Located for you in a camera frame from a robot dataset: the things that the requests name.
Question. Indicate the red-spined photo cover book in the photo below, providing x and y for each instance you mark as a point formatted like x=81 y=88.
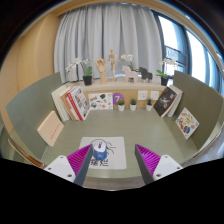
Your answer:
x=80 y=101

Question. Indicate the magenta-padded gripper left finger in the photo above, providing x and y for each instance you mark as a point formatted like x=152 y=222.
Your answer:
x=79 y=159

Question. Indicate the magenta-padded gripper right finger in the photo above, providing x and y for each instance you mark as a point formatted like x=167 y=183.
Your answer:
x=148 y=159

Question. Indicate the white mouse pad with drawing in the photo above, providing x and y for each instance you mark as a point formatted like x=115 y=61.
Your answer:
x=116 y=150

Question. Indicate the tan book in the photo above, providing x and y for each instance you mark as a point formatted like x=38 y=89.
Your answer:
x=66 y=105

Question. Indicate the grey curtain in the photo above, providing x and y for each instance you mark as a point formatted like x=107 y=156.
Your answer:
x=106 y=30

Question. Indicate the wooden mannequin figure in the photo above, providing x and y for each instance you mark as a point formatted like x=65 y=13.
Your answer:
x=113 y=61

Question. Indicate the wooden chair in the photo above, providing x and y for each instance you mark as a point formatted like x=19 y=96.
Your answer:
x=25 y=155

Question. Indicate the pink horse figure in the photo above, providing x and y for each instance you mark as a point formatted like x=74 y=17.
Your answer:
x=129 y=75

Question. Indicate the colourful sticker sheet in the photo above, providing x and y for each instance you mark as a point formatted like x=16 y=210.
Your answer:
x=186 y=123

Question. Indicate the small plant in white pot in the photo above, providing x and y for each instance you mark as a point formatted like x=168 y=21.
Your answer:
x=121 y=107
x=149 y=107
x=133 y=107

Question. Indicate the dark framed window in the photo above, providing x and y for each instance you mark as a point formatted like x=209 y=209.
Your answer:
x=196 y=53

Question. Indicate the thick white book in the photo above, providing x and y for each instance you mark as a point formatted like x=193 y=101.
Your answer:
x=177 y=100

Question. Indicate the wooden hand model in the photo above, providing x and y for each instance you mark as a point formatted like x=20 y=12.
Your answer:
x=101 y=68

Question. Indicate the beige card booklet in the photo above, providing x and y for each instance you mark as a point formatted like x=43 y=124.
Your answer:
x=50 y=128

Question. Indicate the white wall socket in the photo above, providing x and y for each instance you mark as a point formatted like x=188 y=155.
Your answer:
x=142 y=95
x=154 y=95

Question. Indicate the black horse figure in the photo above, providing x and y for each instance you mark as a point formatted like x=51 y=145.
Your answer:
x=146 y=74

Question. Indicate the white sticker sheet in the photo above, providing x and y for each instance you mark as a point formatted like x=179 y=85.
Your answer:
x=100 y=101

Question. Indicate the blue and white computer mouse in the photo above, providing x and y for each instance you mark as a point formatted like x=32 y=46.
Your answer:
x=99 y=151

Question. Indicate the purple round number sign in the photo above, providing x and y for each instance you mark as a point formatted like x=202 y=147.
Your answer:
x=117 y=97

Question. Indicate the black cover book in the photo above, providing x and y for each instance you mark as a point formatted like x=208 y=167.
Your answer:
x=165 y=101

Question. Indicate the green desk divider panel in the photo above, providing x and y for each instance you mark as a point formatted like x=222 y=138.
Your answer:
x=203 y=100
x=30 y=103

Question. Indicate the white orchid in black pot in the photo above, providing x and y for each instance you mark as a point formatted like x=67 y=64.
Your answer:
x=127 y=58
x=87 y=80
x=164 y=81

